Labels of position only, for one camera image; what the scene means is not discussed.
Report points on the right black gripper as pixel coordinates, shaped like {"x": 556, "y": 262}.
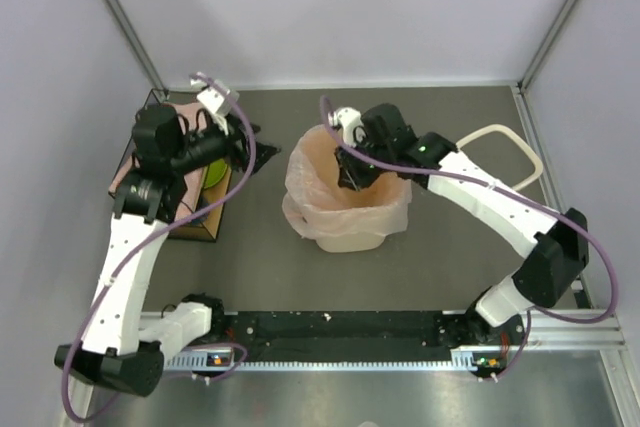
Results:
{"x": 350, "y": 174}

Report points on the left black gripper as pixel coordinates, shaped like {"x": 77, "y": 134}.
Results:
{"x": 236, "y": 130}

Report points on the cream plastic trash bin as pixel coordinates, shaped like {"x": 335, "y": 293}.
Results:
{"x": 350, "y": 239}

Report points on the pink plastic trash bag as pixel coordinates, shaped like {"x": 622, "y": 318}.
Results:
{"x": 345, "y": 217}

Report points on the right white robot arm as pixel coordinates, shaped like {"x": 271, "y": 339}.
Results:
{"x": 554, "y": 251}

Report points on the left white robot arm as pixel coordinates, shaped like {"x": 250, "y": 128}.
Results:
{"x": 112, "y": 350}

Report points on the green roll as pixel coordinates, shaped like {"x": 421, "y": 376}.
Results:
{"x": 215, "y": 172}

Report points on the pink folded bag stack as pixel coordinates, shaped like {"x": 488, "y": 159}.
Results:
{"x": 154, "y": 179}

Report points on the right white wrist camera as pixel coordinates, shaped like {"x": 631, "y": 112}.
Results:
{"x": 348, "y": 121}

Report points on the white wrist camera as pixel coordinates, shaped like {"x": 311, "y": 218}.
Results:
{"x": 216, "y": 105}
{"x": 348, "y": 121}

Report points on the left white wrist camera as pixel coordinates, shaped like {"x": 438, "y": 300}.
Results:
{"x": 216, "y": 105}

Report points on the black wire frame box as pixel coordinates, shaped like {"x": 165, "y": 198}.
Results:
{"x": 205, "y": 228}

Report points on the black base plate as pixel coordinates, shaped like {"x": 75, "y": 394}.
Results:
{"x": 433, "y": 328}

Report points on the grey slotted cable duct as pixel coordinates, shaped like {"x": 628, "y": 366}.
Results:
{"x": 216, "y": 361}

